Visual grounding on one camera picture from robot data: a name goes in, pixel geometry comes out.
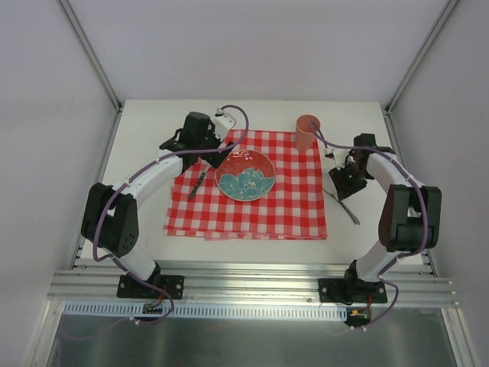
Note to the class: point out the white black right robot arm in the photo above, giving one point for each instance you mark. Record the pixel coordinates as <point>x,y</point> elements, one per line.
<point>410,218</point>

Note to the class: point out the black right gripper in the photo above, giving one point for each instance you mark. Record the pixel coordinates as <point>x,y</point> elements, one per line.
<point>347,183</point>

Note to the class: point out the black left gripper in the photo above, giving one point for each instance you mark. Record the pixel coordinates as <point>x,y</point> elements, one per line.
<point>213,146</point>

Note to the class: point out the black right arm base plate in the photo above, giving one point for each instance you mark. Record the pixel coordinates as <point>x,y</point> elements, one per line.
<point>338,290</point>

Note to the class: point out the salmon pink plastic cup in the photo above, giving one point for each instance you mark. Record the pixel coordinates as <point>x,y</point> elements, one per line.
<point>304,137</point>

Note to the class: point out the white slotted cable duct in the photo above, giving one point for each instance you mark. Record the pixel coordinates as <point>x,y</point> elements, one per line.
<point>208,311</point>

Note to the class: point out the red white checkered cloth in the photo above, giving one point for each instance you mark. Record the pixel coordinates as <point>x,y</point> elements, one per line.
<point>293,209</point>

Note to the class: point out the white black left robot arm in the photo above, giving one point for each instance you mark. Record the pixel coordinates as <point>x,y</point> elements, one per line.
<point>110,220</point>

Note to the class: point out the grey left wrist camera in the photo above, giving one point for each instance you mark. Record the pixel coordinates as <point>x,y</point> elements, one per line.
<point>223,123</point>

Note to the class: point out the aluminium frame post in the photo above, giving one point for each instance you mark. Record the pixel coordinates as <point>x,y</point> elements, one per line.
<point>432,36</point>
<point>77,28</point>

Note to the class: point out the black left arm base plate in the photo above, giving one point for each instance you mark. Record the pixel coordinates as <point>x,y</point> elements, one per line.
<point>130,288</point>

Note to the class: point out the silver table knife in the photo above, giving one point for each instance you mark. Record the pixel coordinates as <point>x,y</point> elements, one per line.
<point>350,214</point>

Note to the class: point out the fork with green handle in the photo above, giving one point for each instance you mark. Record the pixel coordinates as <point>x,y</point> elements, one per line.
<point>197,185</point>

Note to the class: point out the aluminium frame post right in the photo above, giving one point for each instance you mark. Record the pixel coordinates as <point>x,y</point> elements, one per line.
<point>432,36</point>

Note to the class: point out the red teal ceramic plate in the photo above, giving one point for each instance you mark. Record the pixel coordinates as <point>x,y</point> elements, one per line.
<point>246,175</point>

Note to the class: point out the aluminium frame post left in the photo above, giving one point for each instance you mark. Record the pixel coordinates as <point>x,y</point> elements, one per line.
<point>77,28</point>

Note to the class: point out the aluminium front rail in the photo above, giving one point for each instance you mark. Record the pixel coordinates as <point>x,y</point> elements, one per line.
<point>237,283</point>

